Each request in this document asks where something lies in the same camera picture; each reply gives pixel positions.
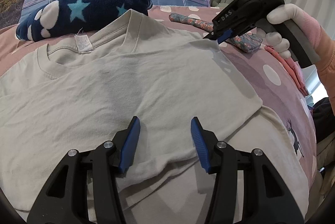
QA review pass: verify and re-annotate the person's right forearm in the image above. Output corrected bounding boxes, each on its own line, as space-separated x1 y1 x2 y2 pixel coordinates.
301 14 335 101

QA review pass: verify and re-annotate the folded pink cloth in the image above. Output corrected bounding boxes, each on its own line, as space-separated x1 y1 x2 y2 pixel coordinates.
264 46 309 96

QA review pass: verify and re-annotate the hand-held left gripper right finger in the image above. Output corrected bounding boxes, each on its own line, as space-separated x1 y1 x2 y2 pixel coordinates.
191 117 305 224

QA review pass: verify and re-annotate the beige quilted cloth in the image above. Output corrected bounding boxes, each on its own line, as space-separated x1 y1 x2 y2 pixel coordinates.
315 132 335 203

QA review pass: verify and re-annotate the folded floral cloth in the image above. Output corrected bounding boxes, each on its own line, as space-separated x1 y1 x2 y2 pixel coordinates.
169 13 263 53

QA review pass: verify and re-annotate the person's right hand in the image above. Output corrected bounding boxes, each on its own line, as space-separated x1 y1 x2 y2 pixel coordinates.
263 3 312 60

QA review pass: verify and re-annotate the pink polka-dot bed sheet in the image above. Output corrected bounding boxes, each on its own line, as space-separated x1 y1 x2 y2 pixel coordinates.
0 4 318 214

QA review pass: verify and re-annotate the navy star-print fleece garment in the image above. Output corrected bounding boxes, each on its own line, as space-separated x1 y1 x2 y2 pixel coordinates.
16 0 153 42

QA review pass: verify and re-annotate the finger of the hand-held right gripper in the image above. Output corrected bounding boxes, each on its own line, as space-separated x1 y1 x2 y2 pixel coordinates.
217 29 235 44
203 30 219 40

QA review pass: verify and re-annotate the dark cloth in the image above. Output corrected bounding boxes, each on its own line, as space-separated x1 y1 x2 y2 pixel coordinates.
312 97 335 142

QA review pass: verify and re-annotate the beige t-shirt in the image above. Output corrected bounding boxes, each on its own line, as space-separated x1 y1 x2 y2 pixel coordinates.
0 9 312 224

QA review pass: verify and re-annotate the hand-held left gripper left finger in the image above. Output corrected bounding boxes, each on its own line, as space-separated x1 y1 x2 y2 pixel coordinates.
26 116 141 224

